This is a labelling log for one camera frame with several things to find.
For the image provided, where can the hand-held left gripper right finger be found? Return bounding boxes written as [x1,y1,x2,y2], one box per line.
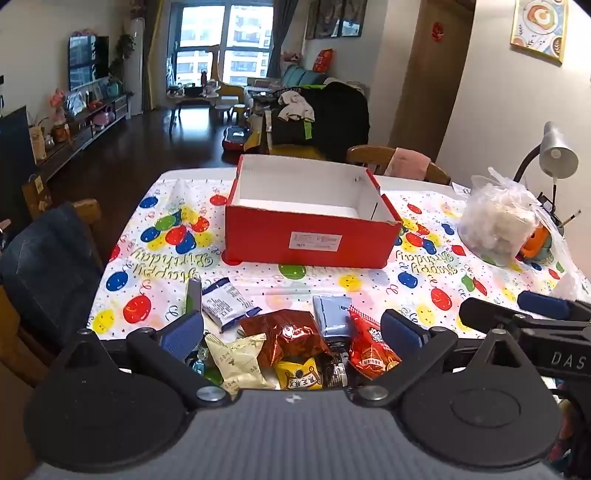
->
[346,308,539,409]

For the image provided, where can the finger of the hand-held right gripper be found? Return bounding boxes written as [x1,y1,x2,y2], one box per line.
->
[458,296,591,331]
[517,291,591,321]

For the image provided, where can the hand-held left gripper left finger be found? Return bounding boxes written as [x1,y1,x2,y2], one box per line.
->
[51,310,232,411]

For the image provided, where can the grey green snack packet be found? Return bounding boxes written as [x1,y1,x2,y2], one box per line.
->
[185,278,204,320]

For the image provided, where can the teal candy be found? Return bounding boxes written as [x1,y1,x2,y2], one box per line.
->
[187,346,208,377]

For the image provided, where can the red snack packet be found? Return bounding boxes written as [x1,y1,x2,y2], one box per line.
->
[348,310,402,381]

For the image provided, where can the white and blue snack packet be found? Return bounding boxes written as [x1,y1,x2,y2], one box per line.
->
[201,278,262,332]

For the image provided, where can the cream snack packet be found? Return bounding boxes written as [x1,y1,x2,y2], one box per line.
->
[204,333,278,397]

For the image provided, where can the light blue snack packet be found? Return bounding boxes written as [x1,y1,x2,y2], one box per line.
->
[312,294,354,343]

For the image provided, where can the brown foil snack packet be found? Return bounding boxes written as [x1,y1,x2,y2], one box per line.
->
[239,309,333,370]

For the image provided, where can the small yellow snack packet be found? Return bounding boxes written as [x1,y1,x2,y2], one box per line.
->
[274,357,324,391]

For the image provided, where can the red cardboard box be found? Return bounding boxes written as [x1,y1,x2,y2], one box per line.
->
[225,154,403,269]

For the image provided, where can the clear plastic wrap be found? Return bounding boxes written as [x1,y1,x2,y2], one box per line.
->
[550,256,591,302]

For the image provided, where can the orange toy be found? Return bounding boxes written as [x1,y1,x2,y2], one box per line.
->
[521,224,552,261]

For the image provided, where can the balloon print tablecloth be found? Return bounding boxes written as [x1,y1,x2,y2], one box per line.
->
[88,178,588,384]

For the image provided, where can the clear plastic bag white contents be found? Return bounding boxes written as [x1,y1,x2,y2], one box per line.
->
[457,167,555,267]

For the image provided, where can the denim jacket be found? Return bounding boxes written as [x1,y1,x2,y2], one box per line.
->
[0,202,105,344]

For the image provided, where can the grey desk lamp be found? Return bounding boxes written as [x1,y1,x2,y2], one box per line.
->
[515,121,579,204]

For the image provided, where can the wooden chair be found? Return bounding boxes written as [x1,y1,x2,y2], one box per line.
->
[0,198,102,388]
[346,145,452,186]

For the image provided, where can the pink cloth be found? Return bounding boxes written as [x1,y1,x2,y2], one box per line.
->
[383,148,432,182]

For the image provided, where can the red toy car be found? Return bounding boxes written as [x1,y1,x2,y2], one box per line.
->
[221,124,252,152]

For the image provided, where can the wooden sofa yellow cushion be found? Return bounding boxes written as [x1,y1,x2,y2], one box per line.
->
[259,108,333,161]

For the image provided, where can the tv cabinet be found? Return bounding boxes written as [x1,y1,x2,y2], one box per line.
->
[34,92,132,181]

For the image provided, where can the pile of black clothes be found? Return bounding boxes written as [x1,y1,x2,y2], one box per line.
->
[302,80,370,162]

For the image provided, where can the wooden door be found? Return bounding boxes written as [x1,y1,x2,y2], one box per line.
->
[388,0,476,162]

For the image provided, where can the coffee table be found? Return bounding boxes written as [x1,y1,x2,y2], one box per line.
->
[166,85,222,134]

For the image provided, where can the dark cabinet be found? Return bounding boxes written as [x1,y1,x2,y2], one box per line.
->
[0,105,38,217]

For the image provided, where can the beige garment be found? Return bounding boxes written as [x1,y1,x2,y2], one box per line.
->
[277,90,315,123]

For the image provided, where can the pink flowers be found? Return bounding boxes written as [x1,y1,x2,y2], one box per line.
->
[48,88,70,121]

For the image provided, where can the white floor air conditioner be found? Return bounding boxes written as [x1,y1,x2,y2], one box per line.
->
[127,18,146,116]

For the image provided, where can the teal sofa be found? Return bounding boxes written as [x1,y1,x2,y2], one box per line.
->
[281,65,328,88]

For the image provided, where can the yellow curtain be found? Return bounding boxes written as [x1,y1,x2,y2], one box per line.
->
[143,0,171,112]

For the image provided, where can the television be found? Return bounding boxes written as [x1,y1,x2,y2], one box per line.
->
[68,34,110,92]

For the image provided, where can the tall green plant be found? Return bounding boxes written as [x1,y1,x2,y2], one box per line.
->
[109,32,136,79]

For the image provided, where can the large window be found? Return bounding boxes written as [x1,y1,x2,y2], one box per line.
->
[175,4,273,86]

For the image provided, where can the grey curtain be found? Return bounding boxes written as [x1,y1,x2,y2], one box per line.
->
[268,0,298,79]

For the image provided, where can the framed wall painting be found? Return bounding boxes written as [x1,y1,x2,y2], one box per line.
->
[510,0,570,63]

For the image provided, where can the framed wall pictures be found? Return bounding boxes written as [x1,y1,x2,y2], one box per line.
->
[305,0,365,40]

